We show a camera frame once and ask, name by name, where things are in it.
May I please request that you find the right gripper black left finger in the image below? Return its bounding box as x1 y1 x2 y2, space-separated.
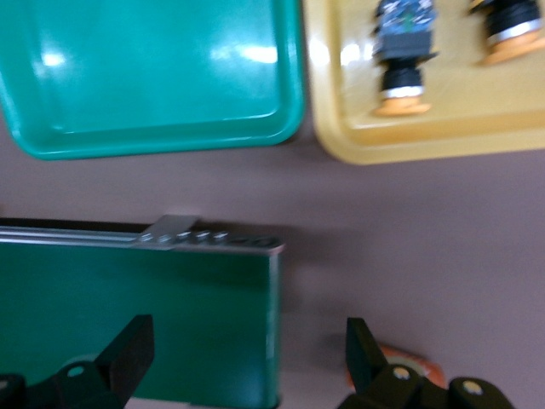
0 314 155 409

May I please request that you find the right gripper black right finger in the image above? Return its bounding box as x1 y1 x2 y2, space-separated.
340 317 517 409

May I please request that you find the orange 4680 cylinder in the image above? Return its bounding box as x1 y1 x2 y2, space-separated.
340 340 448 392

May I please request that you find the yellow push button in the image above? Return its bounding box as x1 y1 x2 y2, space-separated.
467 0 545 66
370 0 440 118

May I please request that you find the green conveyor belt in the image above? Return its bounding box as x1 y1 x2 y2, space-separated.
0 215 285 408

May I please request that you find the yellow plastic tray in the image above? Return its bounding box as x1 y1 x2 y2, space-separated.
302 0 545 166

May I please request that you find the green plastic tray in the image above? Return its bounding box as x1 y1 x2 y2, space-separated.
0 0 306 162

